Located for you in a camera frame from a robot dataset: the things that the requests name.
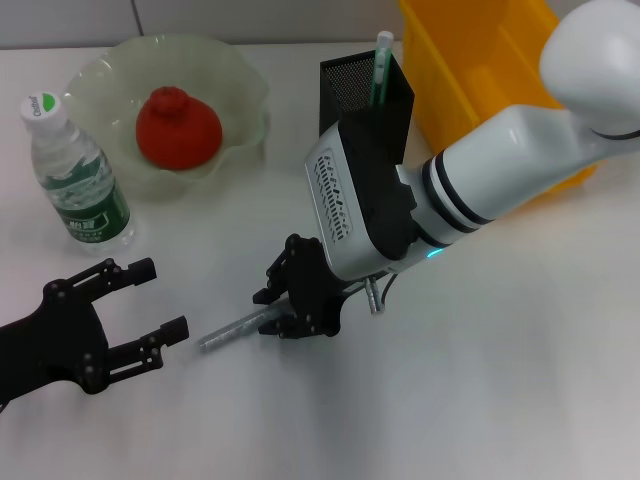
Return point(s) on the green pen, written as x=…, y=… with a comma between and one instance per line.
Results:
x=381, y=75

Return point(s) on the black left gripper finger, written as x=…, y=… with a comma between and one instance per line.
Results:
x=142, y=271
x=175, y=331

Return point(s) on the yellow plastic bin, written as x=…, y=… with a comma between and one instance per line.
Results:
x=475, y=50

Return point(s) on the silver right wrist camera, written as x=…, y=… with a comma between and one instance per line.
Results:
x=360, y=200

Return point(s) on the pale green glass fruit plate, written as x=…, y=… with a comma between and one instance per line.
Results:
x=230, y=90

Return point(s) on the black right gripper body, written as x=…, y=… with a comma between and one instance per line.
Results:
x=312, y=285

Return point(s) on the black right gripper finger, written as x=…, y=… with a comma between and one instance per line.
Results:
x=290, y=330
x=272, y=292

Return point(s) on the grey glitter pen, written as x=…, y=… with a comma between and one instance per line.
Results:
x=230, y=332

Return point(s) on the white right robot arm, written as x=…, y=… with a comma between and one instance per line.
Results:
x=500, y=165

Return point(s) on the clear green-label water bottle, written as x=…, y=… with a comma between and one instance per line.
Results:
x=85, y=200

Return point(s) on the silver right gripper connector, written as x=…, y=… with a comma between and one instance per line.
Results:
x=372, y=297

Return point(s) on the black mesh pen holder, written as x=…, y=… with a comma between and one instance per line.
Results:
x=345, y=85

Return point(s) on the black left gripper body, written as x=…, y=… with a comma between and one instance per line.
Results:
x=55, y=345

